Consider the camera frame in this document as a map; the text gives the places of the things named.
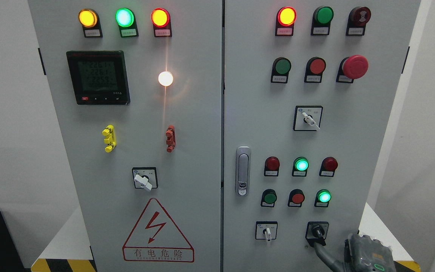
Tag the white-handled selector switch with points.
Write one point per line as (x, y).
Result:
(307, 118)
(266, 230)

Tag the red lit indicator top right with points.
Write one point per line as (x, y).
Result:
(285, 21)

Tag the yellow terminal block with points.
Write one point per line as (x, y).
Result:
(109, 138)

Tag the red-rimmed yellow indicator light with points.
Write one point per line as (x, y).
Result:
(161, 22)

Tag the black knob selector switch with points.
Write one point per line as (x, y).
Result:
(317, 232)

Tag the dark red buzzer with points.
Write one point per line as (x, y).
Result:
(358, 18)

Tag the red high voltage warning sticker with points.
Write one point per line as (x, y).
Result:
(156, 237)

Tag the red terminal block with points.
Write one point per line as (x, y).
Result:
(171, 138)

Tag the dark red indicator right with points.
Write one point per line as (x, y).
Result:
(328, 167)

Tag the white-handled selector switch left door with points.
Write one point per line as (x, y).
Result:
(145, 178)

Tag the white lit lamp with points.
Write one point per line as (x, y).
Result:
(165, 78)

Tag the red push button lower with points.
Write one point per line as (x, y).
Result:
(296, 198)

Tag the grey right cabinet door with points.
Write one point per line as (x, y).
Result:
(260, 114)

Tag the red push button upper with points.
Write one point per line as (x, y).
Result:
(314, 70)

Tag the green lit indicator lower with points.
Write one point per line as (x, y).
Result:
(323, 198)

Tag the black digital power meter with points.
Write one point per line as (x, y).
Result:
(99, 77)

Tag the white-handled selector switch lower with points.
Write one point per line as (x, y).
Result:
(266, 230)

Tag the silver door handle lock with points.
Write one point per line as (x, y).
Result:
(242, 170)

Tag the red emergency stop mushroom button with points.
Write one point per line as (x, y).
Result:
(351, 68)

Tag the grey left cabinet door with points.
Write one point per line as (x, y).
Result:
(190, 176)

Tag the green push button upper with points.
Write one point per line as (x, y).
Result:
(280, 70)

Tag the green lit indicator light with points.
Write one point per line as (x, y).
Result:
(126, 21)

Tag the dark red indicator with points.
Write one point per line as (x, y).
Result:
(271, 167)
(328, 167)

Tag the red push button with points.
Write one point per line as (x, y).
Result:
(296, 198)
(314, 70)

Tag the dark red indicator left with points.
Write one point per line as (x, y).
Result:
(271, 167)

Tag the green push button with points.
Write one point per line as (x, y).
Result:
(280, 70)
(268, 198)

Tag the dark green indicator top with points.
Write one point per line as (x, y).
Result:
(321, 21)

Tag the white-handled selector switch upper right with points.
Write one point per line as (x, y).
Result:
(307, 118)

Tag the grey cabinet door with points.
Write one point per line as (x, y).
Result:
(260, 114)
(190, 176)

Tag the green push button lower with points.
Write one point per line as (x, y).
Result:
(268, 198)

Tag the green lit indicator middle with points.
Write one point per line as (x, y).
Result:
(300, 167)

